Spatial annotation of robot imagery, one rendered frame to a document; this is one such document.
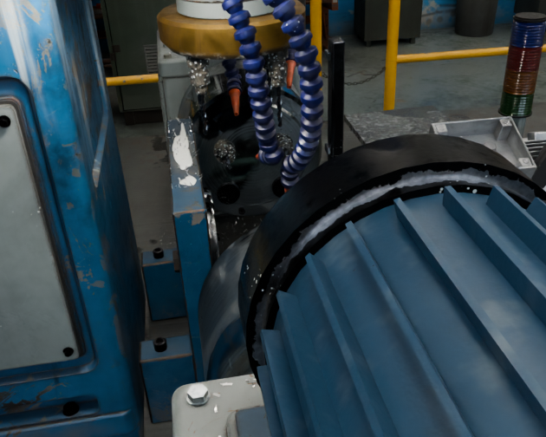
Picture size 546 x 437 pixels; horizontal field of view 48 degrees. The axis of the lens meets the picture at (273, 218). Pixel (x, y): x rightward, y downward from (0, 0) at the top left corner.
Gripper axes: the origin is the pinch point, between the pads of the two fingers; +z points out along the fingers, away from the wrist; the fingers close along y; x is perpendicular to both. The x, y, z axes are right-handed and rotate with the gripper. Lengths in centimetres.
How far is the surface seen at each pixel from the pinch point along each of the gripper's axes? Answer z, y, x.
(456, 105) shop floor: 30, -298, 170
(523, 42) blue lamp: -13.1, -33.7, 8.3
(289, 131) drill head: 18.0, -26.7, -26.3
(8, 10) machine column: 8, 12, -69
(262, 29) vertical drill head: 0.8, 2.6, -45.7
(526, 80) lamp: -7.7, -33.2, 13.1
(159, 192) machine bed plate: 55, -65, -34
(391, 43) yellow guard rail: 10, -231, 75
